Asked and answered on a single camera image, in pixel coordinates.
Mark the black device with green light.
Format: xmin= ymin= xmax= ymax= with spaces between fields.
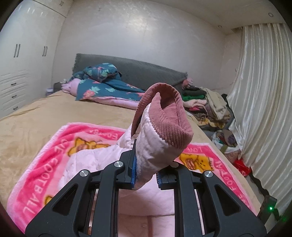
xmin=257 ymin=195 xmax=280 ymax=224

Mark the cream satin curtain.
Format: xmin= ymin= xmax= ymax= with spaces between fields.
xmin=228 ymin=23 xmax=291 ymax=214

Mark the tan bed cover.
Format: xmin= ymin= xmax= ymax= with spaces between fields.
xmin=0 ymin=89 xmax=262 ymax=210

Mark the pink cartoon bear blanket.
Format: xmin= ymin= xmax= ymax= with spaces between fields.
xmin=7 ymin=123 xmax=258 ymax=236

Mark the blue floral pink quilt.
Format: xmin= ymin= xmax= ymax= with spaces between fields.
xmin=61 ymin=63 xmax=145 ymax=110

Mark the pile of assorted clothes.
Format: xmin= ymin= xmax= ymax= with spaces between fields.
xmin=181 ymin=78 xmax=241 ymax=159

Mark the white wardrobe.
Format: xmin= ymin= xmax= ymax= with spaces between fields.
xmin=1 ymin=1 xmax=73 ymax=117

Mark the pink quilted jacket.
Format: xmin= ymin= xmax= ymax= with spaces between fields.
xmin=58 ymin=83 xmax=193 ymax=236

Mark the dark grey headboard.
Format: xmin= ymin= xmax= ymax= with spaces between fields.
xmin=72 ymin=53 xmax=188 ymax=91

